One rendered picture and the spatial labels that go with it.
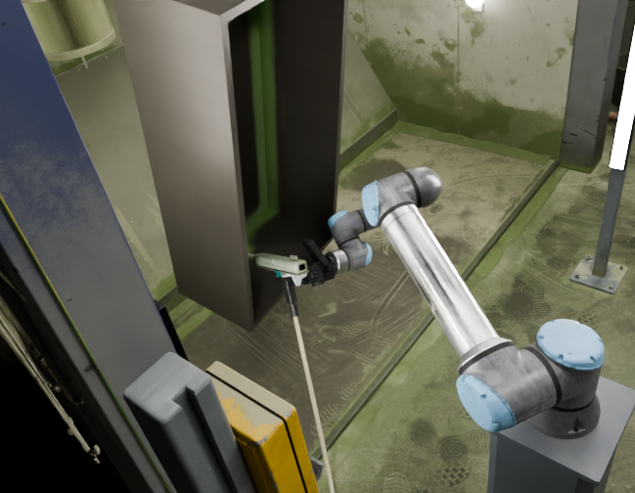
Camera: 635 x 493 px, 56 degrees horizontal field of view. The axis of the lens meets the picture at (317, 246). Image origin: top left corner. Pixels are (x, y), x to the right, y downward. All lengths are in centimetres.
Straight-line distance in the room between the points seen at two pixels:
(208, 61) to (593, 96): 243
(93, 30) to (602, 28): 236
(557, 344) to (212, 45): 107
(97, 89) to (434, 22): 192
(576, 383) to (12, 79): 129
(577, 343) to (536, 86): 230
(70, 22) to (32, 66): 181
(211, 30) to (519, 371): 106
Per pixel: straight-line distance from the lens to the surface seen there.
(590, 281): 305
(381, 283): 295
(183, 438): 56
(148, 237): 302
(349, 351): 266
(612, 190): 279
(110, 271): 109
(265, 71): 231
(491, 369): 147
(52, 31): 274
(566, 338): 155
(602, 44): 345
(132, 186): 306
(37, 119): 95
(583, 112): 362
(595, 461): 168
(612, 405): 179
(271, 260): 211
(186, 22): 156
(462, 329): 152
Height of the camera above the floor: 204
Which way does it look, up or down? 38 degrees down
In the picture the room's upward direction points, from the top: 11 degrees counter-clockwise
